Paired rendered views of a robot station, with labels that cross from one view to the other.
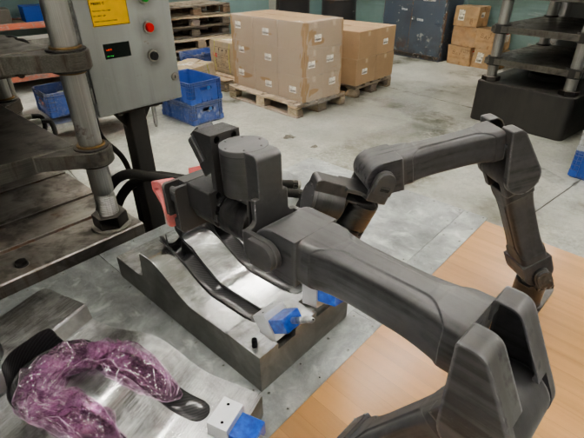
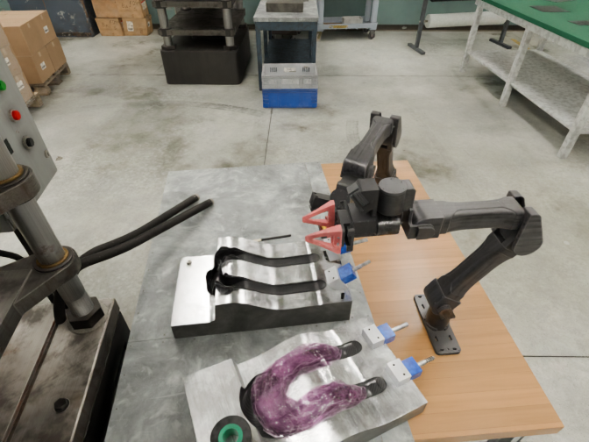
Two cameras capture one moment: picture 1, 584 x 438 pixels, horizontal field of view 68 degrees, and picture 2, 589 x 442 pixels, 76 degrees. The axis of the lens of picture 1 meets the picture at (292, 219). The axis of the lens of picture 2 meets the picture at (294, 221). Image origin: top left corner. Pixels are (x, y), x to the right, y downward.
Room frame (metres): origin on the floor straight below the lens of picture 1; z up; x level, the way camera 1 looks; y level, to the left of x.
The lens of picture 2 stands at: (0.21, 0.66, 1.73)
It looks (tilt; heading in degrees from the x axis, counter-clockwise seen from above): 40 degrees down; 310
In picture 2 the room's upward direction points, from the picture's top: straight up
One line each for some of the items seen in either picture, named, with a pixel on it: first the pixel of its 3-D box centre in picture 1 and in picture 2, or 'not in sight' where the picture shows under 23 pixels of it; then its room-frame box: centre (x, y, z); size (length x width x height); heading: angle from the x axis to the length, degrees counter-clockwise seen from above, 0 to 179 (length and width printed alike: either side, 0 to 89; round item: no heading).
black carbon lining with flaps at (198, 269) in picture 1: (223, 259); (265, 270); (0.75, 0.15, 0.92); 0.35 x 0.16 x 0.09; 47
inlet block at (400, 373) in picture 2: not in sight; (413, 367); (0.29, 0.11, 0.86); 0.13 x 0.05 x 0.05; 65
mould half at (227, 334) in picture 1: (224, 272); (260, 279); (0.77, 0.15, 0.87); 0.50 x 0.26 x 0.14; 47
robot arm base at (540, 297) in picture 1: (527, 291); not in sight; (0.73, -0.52, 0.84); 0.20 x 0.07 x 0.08; 135
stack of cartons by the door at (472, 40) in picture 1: (480, 36); (120, 6); (7.01, -2.88, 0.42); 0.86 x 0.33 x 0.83; 40
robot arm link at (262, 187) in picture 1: (262, 199); (404, 207); (0.43, 0.03, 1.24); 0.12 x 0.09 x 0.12; 45
